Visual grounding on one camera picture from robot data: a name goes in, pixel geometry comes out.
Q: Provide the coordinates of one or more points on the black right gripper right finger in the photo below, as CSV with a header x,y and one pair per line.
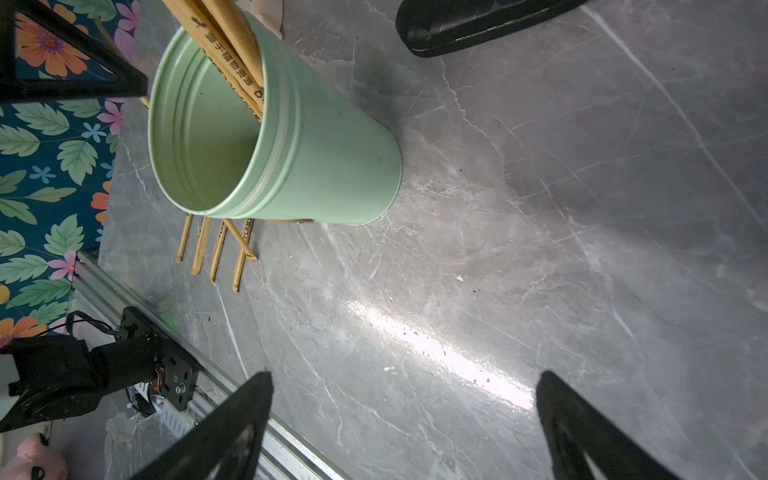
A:
x,y
578,435

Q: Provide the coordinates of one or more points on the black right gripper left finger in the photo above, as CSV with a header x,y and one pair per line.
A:
x,y
226,444

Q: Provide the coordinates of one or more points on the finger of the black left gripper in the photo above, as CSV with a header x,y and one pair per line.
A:
x,y
67,50

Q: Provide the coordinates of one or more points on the tan paper straw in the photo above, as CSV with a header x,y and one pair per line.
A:
x,y
244,244
184,238
243,256
201,245
217,252

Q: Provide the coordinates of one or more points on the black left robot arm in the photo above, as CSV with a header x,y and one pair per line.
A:
x,y
60,126

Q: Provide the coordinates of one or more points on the bundle of paper straws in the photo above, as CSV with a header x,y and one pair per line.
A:
x,y
220,31

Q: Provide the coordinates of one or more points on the pink plush toy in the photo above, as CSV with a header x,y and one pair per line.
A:
x,y
36,460

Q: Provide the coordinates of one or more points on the round beige kitchen timer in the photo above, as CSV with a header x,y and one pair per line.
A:
x,y
270,13

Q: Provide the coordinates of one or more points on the light green metal cup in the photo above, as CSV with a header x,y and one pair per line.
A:
x,y
314,155

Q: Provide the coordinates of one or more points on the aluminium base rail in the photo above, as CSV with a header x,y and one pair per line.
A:
x,y
284,455

